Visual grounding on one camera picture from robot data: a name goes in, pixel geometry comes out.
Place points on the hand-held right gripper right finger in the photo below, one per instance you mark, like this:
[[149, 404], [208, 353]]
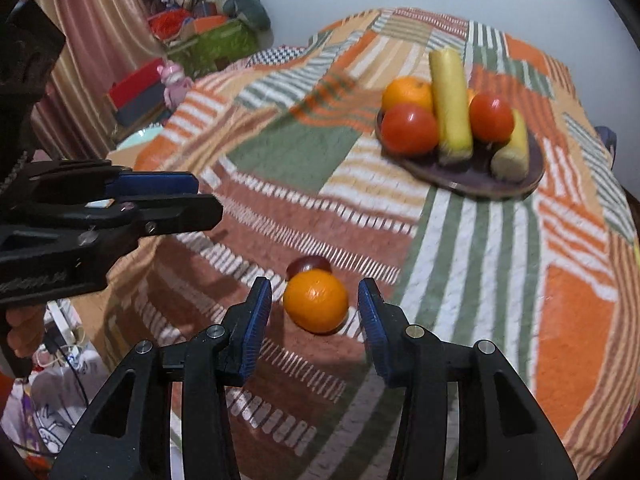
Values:
[[375, 330]]

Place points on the small orange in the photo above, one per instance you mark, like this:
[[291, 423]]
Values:
[[471, 97], [315, 307]]

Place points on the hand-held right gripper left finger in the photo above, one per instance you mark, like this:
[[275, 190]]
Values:
[[255, 330]]

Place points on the red flat box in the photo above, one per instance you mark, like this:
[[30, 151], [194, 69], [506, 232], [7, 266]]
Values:
[[137, 85]]

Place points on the purple plate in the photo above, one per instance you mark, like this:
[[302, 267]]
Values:
[[465, 180]]

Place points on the red fabric bundle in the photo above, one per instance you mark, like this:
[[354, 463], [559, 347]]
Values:
[[167, 24]]

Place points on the large plain orange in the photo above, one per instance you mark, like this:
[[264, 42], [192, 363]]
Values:
[[405, 91]]

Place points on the red tomato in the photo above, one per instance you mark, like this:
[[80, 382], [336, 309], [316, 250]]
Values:
[[410, 129], [491, 116]]

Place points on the orange cardboard box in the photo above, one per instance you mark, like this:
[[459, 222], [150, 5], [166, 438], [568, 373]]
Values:
[[210, 23]]

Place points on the striped red curtain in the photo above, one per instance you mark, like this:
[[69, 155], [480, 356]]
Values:
[[100, 35]]

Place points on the black white checkered cloth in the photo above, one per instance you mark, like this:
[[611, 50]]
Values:
[[277, 54]]

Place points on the striped patchwork blanket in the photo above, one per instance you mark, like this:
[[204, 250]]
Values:
[[300, 160]]

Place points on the long yellow corn cob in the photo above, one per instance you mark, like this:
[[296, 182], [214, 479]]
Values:
[[451, 105]]

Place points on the pink toy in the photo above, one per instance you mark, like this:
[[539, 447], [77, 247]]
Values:
[[175, 85]]

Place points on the person's left hand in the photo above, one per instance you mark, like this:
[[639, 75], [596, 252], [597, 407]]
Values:
[[20, 332]]

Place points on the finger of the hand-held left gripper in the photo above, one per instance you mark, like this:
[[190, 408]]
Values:
[[155, 183], [180, 215]]

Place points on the green storage box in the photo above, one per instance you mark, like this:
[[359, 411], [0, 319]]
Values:
[[215, 47]]

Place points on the short yellow corn cob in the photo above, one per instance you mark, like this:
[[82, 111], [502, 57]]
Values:
[[512, 152]]

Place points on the small purple plum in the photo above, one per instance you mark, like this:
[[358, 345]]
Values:
[[307, 264]]

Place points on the white printed bag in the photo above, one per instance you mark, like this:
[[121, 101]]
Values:
[[50, 405]]

